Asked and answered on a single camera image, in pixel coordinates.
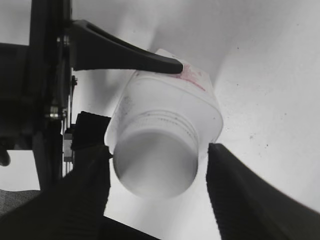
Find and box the white bottle cap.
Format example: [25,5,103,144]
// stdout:
[112,126,200,200]

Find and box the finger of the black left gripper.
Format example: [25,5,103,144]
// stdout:
[71,20,183,74]

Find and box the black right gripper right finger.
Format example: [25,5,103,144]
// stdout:
[205,143,320,240]

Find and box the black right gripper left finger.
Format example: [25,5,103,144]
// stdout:
[0,145,111,240]

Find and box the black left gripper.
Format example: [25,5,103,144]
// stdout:
[0,0,111,190]

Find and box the white yili changqing bottle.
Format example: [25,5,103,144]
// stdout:
[104,48,223,162]

